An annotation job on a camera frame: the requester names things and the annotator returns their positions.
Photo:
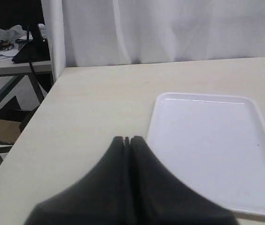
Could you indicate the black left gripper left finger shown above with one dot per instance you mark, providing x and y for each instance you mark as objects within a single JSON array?
[{"x": 99, "y": 198}]

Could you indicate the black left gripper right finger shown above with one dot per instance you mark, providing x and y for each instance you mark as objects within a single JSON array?
[{"x": 162, "y": 199}]

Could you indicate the white plastic tray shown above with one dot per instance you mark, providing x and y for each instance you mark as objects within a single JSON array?
[{"x": 215, "y": 144}]

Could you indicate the cardboard box on floor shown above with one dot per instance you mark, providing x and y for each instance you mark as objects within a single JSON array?
[{"x": 9, "y": 131}]

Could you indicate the black bag on table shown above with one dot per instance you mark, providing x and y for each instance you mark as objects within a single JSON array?
[{"x": 33, "y": 50}]

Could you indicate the white curtain backdrop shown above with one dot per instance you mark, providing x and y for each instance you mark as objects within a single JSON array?
[{"x": 85, "y": 33}]

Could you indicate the crumpled white plastic bag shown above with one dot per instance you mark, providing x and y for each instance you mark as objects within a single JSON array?
[{"x": 12, "y": 34}]

